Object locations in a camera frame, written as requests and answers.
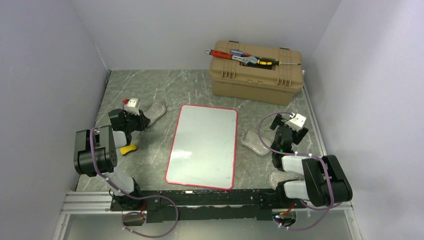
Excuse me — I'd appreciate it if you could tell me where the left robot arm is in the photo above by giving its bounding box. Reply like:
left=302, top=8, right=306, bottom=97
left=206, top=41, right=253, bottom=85
left=73, top=108, right=151, bottom=210

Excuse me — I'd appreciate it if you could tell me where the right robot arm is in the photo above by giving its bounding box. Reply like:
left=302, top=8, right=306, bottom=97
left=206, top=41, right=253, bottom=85
left=270, top=114, right=353, bottom=208

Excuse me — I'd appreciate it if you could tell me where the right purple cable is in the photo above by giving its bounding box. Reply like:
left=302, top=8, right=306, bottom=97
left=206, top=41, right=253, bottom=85
left=257, top=112, right=344, bottom=232

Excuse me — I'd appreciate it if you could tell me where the blue red screwdriver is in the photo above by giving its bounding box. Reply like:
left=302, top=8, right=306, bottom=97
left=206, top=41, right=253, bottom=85
left=229, top=49, right=252, bottom=57

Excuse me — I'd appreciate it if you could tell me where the tan plastic toolbox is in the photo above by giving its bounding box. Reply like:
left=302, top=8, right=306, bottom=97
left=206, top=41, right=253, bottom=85
left=209, top=40, right=304, bottom=105

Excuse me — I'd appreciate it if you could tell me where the red framed whiteboard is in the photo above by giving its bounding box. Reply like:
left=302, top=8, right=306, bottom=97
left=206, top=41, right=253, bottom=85
left=165, top=104, right=238, bottom=190

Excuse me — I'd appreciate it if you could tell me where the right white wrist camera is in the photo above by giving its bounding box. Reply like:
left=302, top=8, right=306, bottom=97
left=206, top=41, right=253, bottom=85
left=284, top=112, right=307, bottom=132

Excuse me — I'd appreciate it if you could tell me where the yellow black screwdriver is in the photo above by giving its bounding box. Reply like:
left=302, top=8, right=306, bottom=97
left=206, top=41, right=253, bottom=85
left=257, top=58, right=300, bottom=66

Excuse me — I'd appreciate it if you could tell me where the aluminium rail frame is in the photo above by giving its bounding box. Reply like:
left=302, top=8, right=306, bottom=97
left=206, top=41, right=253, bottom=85
left=53, top=189, right=362, bottom=240

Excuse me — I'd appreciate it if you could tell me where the purple cable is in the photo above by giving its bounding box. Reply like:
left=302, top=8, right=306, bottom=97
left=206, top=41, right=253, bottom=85
left=90, top=127, right=180, bottom=239
left=257, top=112, right=344, bottom=232

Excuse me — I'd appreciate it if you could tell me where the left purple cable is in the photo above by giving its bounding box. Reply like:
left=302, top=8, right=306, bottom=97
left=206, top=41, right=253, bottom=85
left=90, top=127, right=180, bottom=239

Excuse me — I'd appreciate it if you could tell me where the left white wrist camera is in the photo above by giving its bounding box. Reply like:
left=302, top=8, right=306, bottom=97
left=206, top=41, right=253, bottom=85
left=122, top=98, right=140, bottom=116

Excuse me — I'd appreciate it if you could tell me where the red handled adjustable wrench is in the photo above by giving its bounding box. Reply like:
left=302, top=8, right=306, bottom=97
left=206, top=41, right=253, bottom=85
left=205, top=49, right=259, bottom=65

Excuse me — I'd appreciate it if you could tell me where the yellow black object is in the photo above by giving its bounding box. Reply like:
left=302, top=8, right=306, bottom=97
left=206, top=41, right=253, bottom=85
left=120, top=143, right=137, bottom=156

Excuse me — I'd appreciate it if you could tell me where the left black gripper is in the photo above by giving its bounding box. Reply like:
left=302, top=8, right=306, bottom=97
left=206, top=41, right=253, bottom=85
left=124, top=109, right=150, bottom=132

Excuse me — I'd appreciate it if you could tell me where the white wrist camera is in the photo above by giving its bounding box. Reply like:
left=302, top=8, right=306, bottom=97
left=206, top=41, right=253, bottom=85
left=122, top=98, right=140, bottom=116
left=284, top=112, right=307, bottom=132

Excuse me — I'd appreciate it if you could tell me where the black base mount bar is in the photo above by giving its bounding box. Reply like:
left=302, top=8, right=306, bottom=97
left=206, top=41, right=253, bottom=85
left=110, top=188, right=305, bottom=223

